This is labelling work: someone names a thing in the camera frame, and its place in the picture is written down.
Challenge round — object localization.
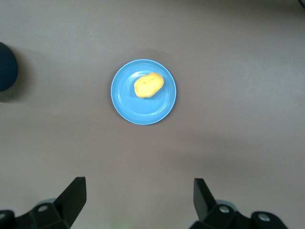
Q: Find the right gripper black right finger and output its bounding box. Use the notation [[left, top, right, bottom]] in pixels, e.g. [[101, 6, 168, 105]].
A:
[[189, 177, 289, 229]]

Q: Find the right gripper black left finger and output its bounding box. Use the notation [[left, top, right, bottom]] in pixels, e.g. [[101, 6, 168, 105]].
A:
[[0, 177, 87, 229]]

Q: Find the yellow potato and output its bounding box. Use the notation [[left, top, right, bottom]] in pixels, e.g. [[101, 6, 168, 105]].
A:
[[133, 73, 164, 99]]

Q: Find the blue round plate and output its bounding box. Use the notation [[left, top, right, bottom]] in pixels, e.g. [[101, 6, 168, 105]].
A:
[[110, 59, 177, 126]]

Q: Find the black saucepan blue handle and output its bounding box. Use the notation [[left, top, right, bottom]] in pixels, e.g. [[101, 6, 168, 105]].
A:
[[0, 42, 19, 93]]

